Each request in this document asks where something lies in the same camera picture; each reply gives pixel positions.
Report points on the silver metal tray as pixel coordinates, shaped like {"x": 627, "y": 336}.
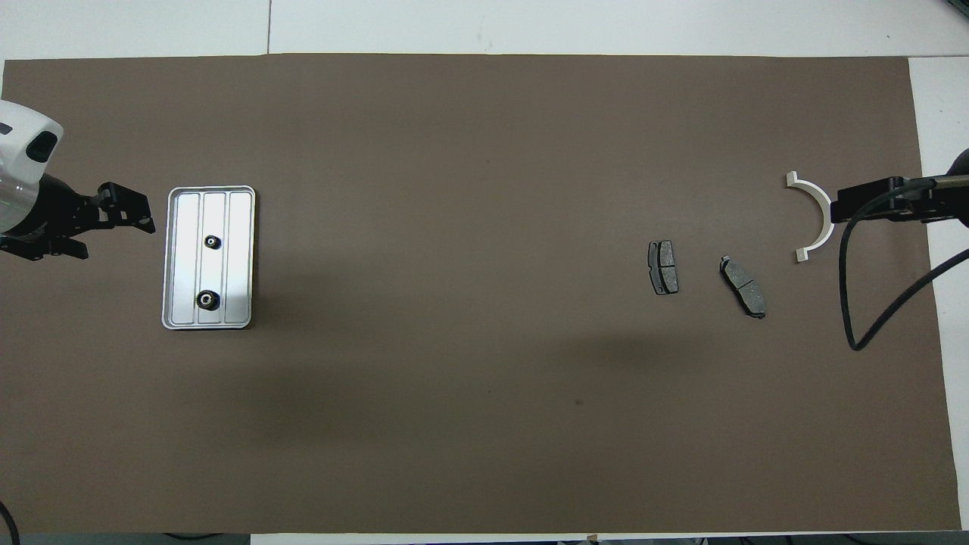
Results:
{"x": 236, "y": 265}

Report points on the small black round knob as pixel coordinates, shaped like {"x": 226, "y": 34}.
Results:
{"x": 208, "y": 300}

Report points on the short dark grey brake pad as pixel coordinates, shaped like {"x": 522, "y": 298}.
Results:
{"x": 663, "y": 267}

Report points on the small black bearing gear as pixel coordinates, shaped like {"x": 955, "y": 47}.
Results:
{"x": 213, "y": 242}

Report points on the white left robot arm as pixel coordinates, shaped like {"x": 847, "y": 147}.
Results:
{"x": 19, "y": 151}

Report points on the white semicircular plastic bracket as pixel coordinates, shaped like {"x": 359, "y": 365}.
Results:
{"x": 819, "y": 198}

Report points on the long dark grey brake pad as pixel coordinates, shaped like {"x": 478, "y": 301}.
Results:
{"x": 743, "y": 286}

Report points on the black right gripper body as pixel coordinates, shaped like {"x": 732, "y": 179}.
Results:
{"x": 920, "y": 203}

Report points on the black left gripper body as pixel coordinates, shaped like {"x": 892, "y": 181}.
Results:
{"x": 64, "y": 216}

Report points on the brown table mat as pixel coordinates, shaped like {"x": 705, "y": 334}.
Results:
{"x": 469, "y": 341}

